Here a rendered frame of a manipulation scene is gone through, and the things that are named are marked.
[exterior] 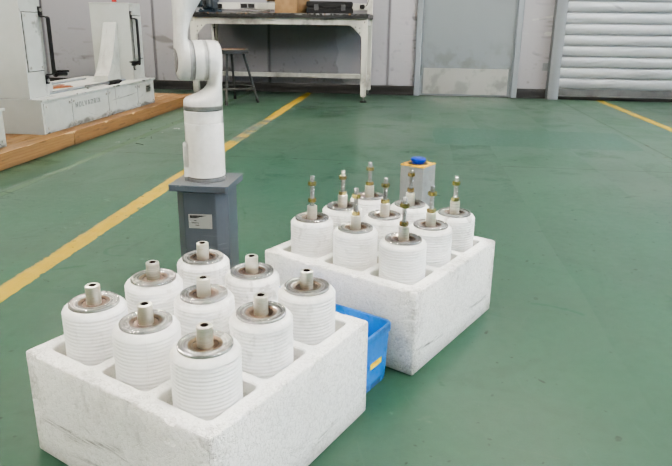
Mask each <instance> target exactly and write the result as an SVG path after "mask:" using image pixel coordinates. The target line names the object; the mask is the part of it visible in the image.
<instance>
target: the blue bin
mask: <svg viewBox="0 0 672 466"><path fill-rule="evenodd" d="M335 312H338V313H340V314H343V315H349V316H352V317H356V318H359V319H362V320H366V321H367V322H368V340H367V374H366V393H367V392H368V391H370V390H371V389H372V388H373V387H374V386H375V385H376V384H378V383H379V382H380V381H381V380H382V379H383V378H384V375H385V365H386V354H387V343H388V332H389V331H390V330H391V322H390V321H389V320H388V319H385V318H382V317H378V316H375V315H372V314H369V313H365V312H362V311H359V310H356V309H352V308H349V307H346V306H343V305H339V304H336V303H335Z"/></svg>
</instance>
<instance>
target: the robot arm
mask: <svg viewBox="0 0 672 466"><path fill-rule="evenodd" d="M200 1H201V0H171V3H172V15H173V47H174V53H173V55H174V65H175V71H176V75H177V77H178V78H179V79H180V80H183V81H193V80H194V81H196V80H207V84H206V86H205V87H204V88H203V89H202V90H200V91H198V92H197V93H194V94H192V95H189V96H187V97H185V98H184V100H183V109H184V125H185V141H184V142H183V144H182V145H183V160H184V176H185V178H184V179H185V181H190V182H194V183H215V182H220V181H223V180H225V179H226V176H225V172H226V171H225V150H224V125H223V100H222V99H223V96H222V70H223V67H222V65H223V64H222V62H223V59H222V50H221V47H220V44H219V43H218V42H217V41H215V40H188V28H189V24H190V21H191V19H192V16H193V14H194V12H195V10H196V8H197V6H198V4H199V3H200Z"/></svg>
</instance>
